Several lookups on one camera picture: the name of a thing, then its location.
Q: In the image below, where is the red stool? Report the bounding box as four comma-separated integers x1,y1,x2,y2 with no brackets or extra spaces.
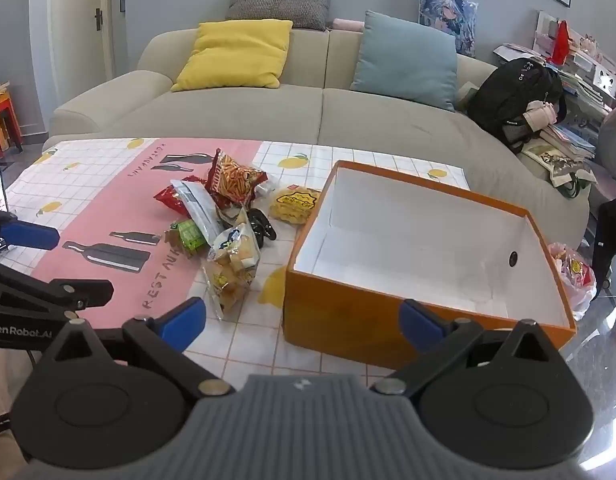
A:
0,82,24,157

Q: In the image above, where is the white cat-face box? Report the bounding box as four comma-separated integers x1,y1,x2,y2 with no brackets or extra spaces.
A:
590,67,616,97

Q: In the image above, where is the black snack packet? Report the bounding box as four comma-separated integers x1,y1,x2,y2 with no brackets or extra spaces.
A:
245,208,277,249

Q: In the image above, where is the green snack packet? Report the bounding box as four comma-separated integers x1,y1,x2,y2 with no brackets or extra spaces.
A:
164,219,209,257

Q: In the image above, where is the white desk shelf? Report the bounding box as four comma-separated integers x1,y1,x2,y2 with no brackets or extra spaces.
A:
535,10,616,111

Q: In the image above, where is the printed tote bag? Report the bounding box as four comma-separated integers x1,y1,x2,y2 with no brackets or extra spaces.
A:
520,142,597,199

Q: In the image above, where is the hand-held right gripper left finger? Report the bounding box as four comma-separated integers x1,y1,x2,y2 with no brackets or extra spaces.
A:
38,297,236,396

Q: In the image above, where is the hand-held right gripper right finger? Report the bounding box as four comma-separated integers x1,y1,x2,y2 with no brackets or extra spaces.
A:
370,299,566,396

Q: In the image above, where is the black backpack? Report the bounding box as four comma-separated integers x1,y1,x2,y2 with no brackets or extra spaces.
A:
467,57,568,155

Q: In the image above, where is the yellow cushion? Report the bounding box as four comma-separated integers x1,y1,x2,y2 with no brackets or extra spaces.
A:
170,19,293,93

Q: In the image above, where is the red fries-print snack packet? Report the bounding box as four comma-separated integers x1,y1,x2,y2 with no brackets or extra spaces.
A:
204,148,269,207

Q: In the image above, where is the orange cardboard box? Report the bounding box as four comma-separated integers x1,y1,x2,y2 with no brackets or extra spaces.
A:
283,160,578,371

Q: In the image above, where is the pile of papers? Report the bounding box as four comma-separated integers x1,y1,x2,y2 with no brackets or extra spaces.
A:
493,42,545,64

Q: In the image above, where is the printed figure cushion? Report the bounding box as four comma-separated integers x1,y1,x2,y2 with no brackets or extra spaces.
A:
417,0,479,58

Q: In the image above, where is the beige sofa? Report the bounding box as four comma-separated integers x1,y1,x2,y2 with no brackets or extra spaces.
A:
42,27,591,251

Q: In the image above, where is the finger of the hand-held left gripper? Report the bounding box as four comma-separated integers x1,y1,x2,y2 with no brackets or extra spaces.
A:
0,199,61,256
0,257,114,319

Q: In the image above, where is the pink and white printed tablecloth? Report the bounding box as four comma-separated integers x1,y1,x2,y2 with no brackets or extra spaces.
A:
0,137,471,393

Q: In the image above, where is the beige pouch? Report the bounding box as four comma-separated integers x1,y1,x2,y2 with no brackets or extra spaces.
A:
523,101,557,134

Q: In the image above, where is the light blue cushion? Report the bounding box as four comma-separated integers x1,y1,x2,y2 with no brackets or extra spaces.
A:
350,10,459,113

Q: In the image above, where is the silver snack packet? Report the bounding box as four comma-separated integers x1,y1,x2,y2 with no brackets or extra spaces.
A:
170,180,226,246

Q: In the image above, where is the pink trash bag bin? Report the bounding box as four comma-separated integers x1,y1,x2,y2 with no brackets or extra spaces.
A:
548,242,598,322

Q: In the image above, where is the grey desk chair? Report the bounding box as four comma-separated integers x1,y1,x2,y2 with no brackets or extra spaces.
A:
595,104,616,192

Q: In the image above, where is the yellow puffed snack packet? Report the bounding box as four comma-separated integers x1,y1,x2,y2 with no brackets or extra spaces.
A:
269,185,323,226

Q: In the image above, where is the person's light clothing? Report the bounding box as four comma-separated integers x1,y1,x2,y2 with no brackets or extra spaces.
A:
0,347,48,466

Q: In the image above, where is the stack of books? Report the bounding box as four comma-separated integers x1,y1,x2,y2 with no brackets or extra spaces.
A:
538,124,600,162

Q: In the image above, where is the red bag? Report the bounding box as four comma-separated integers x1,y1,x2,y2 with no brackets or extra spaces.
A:
552,20,572,66

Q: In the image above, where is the clear bag of small cakes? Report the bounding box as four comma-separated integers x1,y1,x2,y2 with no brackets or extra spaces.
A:
203,210,263,321

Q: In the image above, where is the grey checked cushion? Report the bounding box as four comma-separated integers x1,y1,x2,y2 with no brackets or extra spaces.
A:
225,0,332,31

